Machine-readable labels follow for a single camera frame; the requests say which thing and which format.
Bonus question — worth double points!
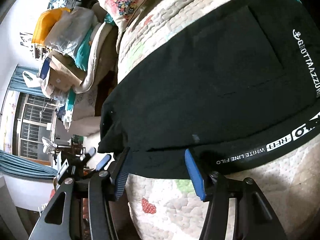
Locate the black pants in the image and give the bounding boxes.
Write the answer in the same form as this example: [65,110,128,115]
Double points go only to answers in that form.
[98,0,319,179]

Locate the heart pattern quilt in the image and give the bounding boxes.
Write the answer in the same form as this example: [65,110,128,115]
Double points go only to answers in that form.
[118,0,319,239]

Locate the window with grille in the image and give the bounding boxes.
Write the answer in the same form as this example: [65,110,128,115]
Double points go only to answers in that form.
[12,93,57,166]

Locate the blue curtain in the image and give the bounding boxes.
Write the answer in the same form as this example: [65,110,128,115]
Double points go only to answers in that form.
[1,66,57,179]

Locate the cardboard box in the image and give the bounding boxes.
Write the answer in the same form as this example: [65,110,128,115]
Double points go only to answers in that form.
[39,50,86,98]

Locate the beige folded mattress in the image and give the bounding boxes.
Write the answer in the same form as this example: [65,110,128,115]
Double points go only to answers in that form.
[72,22,118,94]

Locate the white plastic bag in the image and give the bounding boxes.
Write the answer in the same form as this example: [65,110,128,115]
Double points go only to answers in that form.
[22,71,42,88]

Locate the teal cloth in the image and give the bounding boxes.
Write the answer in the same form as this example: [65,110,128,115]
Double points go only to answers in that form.
[74,28,93,72]

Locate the clear plastic bag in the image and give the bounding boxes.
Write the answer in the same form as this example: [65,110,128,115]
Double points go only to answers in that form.
[44,7,96,59]

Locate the yellow bag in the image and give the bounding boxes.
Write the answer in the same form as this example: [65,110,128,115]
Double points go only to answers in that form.
[31,8,71,46]

